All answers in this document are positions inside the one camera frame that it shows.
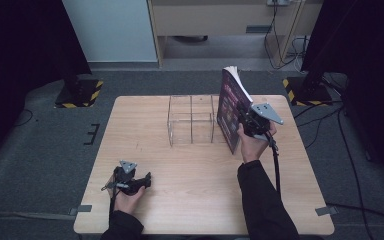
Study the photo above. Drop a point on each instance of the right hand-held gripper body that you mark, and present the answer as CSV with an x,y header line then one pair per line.
x,y
260,118

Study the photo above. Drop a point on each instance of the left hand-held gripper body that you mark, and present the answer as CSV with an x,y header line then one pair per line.
x,y
125,178

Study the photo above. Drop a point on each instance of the dark purple paperback book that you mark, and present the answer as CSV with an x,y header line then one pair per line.
x,y
230,110

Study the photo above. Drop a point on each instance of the clear acrylic book rack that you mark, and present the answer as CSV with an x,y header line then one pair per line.
x,y
190,120

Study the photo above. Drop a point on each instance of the person's left hand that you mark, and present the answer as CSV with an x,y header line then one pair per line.
x,y
126,201

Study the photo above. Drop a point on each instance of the person's right hand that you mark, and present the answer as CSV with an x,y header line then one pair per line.
x,y
252,148

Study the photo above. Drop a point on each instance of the grey tape strip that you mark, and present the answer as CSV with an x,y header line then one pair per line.
x,y
81,209
326,210

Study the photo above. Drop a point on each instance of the black stand base hazard stripes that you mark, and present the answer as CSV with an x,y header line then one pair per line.
x,y
308,91
78,95

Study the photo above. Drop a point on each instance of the black tape floor mark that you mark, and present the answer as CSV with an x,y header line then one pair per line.
x,y
92,134

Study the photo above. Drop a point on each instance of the light wooden desk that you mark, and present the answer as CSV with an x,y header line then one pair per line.
x,y
213,18

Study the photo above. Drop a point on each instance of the white power strip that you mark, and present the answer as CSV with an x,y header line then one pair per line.
x,y
278,2

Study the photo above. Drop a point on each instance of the dark curtain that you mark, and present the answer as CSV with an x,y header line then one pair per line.
x,y
366,66
16,66

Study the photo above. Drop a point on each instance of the white cabinet panel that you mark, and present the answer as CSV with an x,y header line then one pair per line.
x,y
113,30

